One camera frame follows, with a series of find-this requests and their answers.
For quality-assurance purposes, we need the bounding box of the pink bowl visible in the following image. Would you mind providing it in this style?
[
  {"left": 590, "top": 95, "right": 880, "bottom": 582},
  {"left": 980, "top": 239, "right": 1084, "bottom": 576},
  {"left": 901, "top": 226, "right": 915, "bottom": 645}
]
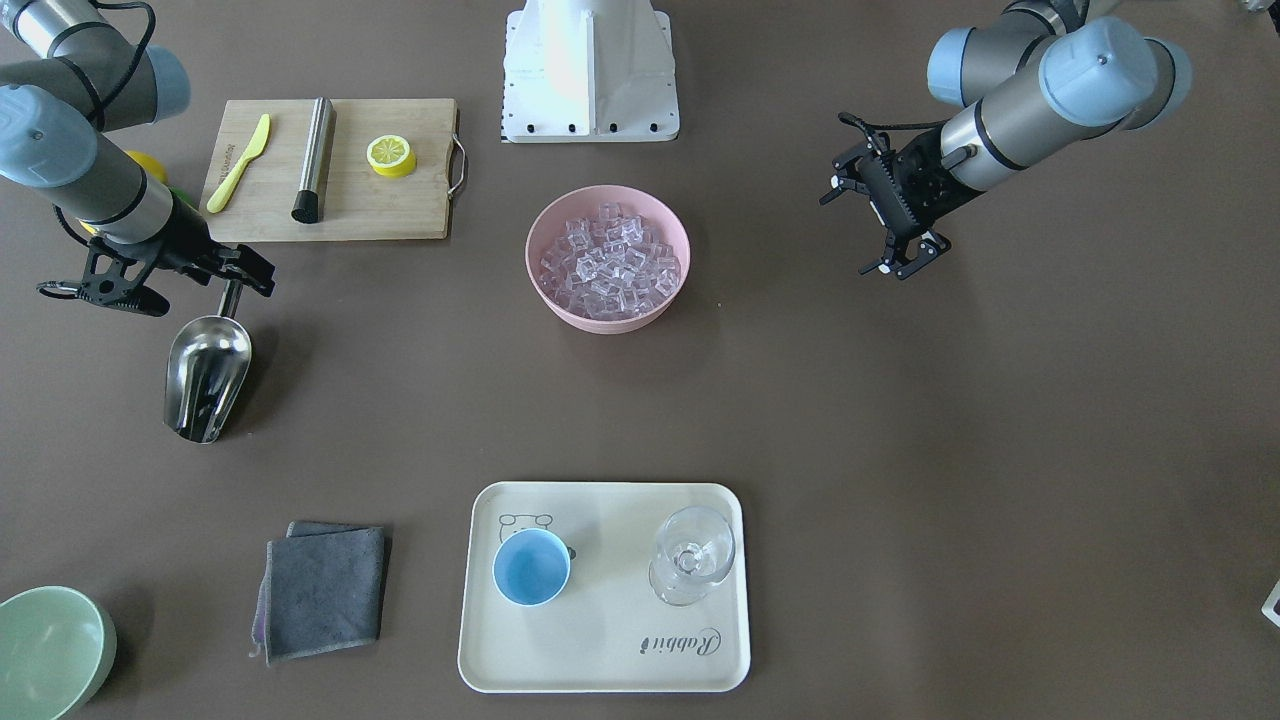
[{"left": 525, "top": 184, "right": 691, "bottom": 334}]

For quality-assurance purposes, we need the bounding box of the clear wine glass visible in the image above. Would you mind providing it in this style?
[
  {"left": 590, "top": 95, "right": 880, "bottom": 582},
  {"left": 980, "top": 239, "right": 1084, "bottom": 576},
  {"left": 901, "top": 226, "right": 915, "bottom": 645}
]
[{"left": 649, "top": 505, "right": 739, "bottom": 607}]

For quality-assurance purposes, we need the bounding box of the yellow plastic knife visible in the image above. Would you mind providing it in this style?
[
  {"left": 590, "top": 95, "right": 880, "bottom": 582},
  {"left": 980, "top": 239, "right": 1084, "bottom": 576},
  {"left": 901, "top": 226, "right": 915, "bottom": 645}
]
[{"left": 205, "top": 113, "right": 273, "bottom": 214}]

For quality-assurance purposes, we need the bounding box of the light blue cup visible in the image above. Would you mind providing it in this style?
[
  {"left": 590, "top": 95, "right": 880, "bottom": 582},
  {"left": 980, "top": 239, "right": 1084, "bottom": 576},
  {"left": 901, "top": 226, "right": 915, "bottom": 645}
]
[{"left": 492, "top": 528, "right": 572, "bottom": 607}]

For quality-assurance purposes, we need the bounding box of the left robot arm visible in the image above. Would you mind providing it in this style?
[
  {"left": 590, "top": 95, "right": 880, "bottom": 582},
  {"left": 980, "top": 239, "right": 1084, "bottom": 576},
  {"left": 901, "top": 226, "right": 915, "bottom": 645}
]
[{"left": 823, "top": 1, "right": 1193, "bottom": 279}]

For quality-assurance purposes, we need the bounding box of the green lime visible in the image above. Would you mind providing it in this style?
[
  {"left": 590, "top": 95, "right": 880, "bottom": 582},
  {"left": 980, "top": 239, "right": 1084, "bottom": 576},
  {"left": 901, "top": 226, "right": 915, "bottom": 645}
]
[{"left": 169, "top": 184, "right": 198, "bottom": 208}]

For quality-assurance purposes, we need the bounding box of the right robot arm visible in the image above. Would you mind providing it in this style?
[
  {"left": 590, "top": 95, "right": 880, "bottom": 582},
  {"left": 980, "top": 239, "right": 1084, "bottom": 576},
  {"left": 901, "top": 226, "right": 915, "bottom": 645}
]
[{"left": 1, "top": 1, "right": 275, "bottom": 316}]

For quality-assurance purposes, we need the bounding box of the cream rabbit tray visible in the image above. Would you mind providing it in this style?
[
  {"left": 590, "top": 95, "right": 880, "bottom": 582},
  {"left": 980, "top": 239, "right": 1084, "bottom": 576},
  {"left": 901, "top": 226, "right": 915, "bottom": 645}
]
[{"left": 457, "top": 480, "right": 751, "bottom": 693}]

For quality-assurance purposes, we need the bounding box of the steel muddler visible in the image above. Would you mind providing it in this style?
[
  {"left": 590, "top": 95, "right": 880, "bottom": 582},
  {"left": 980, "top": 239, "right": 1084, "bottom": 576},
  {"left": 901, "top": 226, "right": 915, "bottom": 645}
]
[{"left": 291, "top": 97, "right": 335, "bottom": 224}]

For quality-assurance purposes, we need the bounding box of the clear ice cubes pile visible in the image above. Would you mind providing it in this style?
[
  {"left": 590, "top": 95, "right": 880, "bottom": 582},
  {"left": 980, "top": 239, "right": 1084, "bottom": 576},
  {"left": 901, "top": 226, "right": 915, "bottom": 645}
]
[{"left": 532, "top": 202, "right": 684, "bottom": 322}]

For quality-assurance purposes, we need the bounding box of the yellow lemon far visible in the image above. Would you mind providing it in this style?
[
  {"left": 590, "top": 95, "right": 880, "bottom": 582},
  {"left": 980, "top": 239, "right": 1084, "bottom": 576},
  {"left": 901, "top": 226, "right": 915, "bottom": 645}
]
[{"left": 125, "top": 150, "right": 169, "bottom": 184}]

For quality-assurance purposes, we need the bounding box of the half lemon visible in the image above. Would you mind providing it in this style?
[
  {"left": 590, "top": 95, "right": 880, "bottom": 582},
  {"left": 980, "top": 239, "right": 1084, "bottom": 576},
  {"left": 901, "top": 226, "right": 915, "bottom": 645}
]
[{"left": 365, "top": 135, "right": 417, "bottom": 178}]

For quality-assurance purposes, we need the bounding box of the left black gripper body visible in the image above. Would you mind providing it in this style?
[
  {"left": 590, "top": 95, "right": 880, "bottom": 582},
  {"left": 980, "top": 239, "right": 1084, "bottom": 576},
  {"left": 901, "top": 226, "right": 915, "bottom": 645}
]
[{"left": 838, "top": 111, "right": 977, "bottom": 237}]

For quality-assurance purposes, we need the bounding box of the grey folded cloth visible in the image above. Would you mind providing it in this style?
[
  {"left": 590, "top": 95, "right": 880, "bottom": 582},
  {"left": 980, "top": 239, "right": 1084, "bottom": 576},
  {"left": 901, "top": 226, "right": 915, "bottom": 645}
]
[{"left": 250, "top": 520, "right": 389, "bottom": 665}]

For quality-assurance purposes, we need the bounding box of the green bowl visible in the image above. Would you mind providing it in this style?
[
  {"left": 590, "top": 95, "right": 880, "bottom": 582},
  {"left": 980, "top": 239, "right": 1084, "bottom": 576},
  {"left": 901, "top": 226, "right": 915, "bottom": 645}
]
[{"left": 1, "top": 585, "right": 116, "bottom": 719}]

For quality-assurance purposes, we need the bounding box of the wooden cutting board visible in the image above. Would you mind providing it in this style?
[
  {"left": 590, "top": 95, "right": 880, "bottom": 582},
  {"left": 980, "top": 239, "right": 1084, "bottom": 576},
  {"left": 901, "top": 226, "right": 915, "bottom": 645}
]
[{"left": 201, "top": 99, "right": 458, "bottom": 243}]

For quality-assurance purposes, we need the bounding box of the steel ice scoop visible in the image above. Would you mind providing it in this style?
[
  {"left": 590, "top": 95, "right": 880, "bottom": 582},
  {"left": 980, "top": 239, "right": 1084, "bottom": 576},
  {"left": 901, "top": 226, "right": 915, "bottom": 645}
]
[{"left": 164, "top": 281, "right": 253, "bottom": 445}]

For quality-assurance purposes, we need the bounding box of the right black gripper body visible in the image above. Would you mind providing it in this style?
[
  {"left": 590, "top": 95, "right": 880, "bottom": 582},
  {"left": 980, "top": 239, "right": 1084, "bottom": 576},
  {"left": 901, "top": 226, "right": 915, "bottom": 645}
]
[{"left": 37, "top": 195, "right": 227, "bottom": 316}]

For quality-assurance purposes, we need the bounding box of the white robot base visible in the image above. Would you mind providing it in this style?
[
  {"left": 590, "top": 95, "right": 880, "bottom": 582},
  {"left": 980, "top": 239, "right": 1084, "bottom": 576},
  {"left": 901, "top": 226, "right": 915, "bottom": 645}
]
[{"left": 500, "top": 1, "right": 681, "bottom": 143}]

